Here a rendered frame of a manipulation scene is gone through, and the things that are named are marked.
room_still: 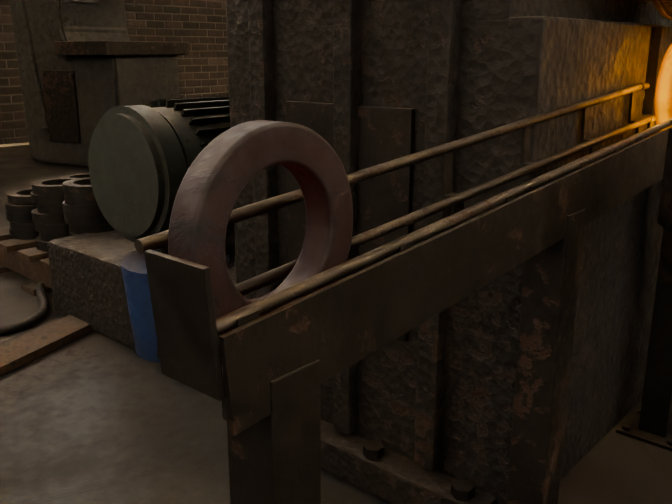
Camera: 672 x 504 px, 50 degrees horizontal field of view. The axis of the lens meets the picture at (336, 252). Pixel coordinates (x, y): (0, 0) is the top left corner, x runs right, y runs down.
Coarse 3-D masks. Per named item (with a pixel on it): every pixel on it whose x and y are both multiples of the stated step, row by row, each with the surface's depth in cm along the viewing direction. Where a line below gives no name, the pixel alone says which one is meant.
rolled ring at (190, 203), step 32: (256, 128) 56; (288, 128) 58; (224, 160) 54; (256, 160) 56; (288, 160) 59; (320, 160) 62; (192, 192) 54; (224, 192) 54; (320, 192) 63; (192, 224) 53; (224, 224) 55; (320, 224) 65; (352, 224) 67; (192, 256) 53; (224, 256) 56; (320, 256) 65; (224, 288) 56; (320, 288) 65
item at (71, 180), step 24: (24, 192) 277; (48, 192) 248; (72, 192) 231; (24, 216) 267; (48, 216) 250; (72, 216) 234; (96, 216) 234; (0, 240) 275; (24, 240) 268; (48, 240) 253; (0, 264) 280; (24, 264) 264; (48, 264) 238; (24, 288) 256; (48, 288) 255
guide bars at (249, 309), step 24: (624, 144) 110; (576, 168) 98; (504, 192) 85; (456, 216) 77; (408, 240) 71; (360, 264) 65; (288, 288) 59; (312, 288) 61; (240, 312) 55; (264, 312) 57
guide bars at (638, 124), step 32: (608, 96) 123; (512, 128) 99; (640, 128) 134; (416, 160) 83; (448, 160) 89; (544, 160) 105; (288, 192) 70; (448, 192) 91; (480, 192) 92; (384, 224) 78; (352, 256) 76; (256, 288) 65
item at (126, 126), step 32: (224, 96) 218; (96, 128) 202; (128, 128) 192; (160, 128) 190; (192, 128) 198; (224, 128) 203; (96, 160) 206; (128, 160) 195; (160, 160) 188; (192, 160) 194; (96, 192) 209; (128, 192) 198; (160, 192) 189; (128, 224) 201; (160, 224) 194; (64, 256) 220; (96, 256) 210; (64, 288) 225; (96, 288) 211; (96, 320) 215; (128, 320) 203
